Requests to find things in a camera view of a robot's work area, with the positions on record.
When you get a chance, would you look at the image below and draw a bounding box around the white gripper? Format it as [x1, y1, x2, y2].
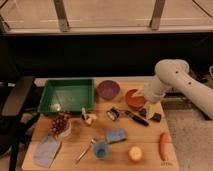
[139, 102, 162, 122]

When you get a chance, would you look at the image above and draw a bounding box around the yellow red apple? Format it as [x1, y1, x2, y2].
[128, 146, 143, 163]

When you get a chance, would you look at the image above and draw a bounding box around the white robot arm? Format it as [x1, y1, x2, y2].
[143, 59, 213, 120]

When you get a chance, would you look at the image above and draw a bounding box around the red bowl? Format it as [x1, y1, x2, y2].
[125, 89, 146, 110]

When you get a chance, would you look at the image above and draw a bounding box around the purple bowl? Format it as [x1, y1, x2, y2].
[96, 80, 120, 100]

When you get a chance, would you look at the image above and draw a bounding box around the white small bowl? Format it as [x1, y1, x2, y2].
[56, 121, 71, 139]

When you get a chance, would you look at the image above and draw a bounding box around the orange carrot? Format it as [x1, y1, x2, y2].
[159, 132, 168, 161]

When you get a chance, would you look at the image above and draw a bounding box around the wooden table board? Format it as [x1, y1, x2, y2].
[22, 82, 180, 171]

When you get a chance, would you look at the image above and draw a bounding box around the blue sponge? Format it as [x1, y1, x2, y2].
[106, 128, 127, 144]

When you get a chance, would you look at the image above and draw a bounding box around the blue cup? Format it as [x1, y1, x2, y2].
[93, 141, 109, 159]

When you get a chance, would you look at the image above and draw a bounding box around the black white toy figure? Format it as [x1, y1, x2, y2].
[81, 108, 97, 126]

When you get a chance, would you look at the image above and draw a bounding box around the metal spoon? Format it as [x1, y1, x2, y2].
[75, 138, 97, 164]

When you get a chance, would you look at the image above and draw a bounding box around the green plastic tray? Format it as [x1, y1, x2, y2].
[38, 79, 95, 115]

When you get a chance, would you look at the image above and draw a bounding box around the red grapes bunch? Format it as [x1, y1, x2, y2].
[51, 113, 70, 135]

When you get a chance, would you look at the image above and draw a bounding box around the light blue cloth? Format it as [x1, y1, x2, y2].
[33, 135, 61, 168]

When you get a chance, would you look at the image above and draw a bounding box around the black office chair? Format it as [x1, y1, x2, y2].
[0, 76, 40, 171]

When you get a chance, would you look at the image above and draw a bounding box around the black knife handle tool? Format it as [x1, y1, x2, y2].
[124, 111, 149, 126]

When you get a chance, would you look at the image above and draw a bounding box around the black handled peeler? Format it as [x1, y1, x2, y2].
[106, 107, 124, 121]

